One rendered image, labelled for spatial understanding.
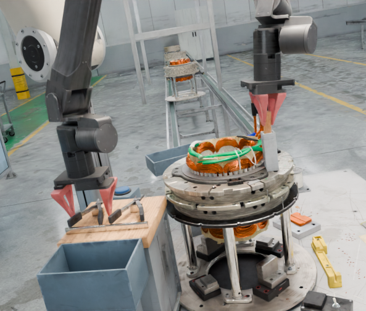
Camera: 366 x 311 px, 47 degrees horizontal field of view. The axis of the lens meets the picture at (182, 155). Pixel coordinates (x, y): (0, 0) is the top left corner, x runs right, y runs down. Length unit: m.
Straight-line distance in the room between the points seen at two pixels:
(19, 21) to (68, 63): 0.46
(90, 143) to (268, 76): 0.39
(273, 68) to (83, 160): 0.43
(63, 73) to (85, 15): 0.11
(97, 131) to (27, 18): 0.52
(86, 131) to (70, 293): 0.29
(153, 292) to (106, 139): 0.32
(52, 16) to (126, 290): 0.74
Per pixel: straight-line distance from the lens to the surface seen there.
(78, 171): 0.87
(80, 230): 0.91
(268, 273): 1.06
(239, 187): 0.90
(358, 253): 1.26
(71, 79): 0.81
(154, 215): 0.91
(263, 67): 0.91
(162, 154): 1.37
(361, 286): 1.14
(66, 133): 0.85
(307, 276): 1.13
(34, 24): 1.21
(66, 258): 0.90
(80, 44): 0.80
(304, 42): 0.87
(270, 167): 0.97
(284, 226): 1.09
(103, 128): 0.80
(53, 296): 0.82
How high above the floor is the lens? 1.44
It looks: 17 degrees down
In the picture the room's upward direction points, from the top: 10 degrees counter-clockwise
